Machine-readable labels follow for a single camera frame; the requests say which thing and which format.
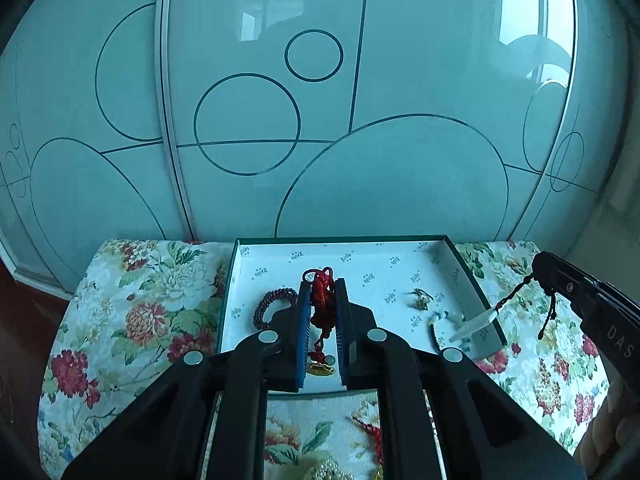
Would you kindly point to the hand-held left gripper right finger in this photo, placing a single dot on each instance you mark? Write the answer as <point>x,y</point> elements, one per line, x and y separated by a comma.
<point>342,340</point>

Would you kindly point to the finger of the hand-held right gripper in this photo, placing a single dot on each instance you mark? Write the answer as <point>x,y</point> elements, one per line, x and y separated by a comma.
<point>567,287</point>
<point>560,264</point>

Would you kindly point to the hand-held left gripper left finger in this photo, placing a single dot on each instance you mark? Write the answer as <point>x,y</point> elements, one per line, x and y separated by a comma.
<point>302,340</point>

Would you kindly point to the red knotted charm pendant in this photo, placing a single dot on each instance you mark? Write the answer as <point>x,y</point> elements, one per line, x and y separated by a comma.
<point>320,292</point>

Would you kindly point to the green shallow box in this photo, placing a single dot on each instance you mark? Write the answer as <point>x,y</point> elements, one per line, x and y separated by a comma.
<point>380,270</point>

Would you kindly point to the person's right hand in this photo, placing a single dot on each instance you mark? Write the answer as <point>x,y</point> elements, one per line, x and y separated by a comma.
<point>600,435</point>

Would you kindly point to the frosted glass wardrobe door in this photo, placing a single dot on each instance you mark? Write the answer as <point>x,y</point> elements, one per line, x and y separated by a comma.
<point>590,135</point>
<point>425,60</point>
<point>75,110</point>

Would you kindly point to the small gold charm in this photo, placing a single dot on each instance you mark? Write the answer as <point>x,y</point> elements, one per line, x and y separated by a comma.
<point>377,473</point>

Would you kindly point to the floral printed cloth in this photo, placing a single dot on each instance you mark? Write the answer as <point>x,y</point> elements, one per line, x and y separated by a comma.
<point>140,310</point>

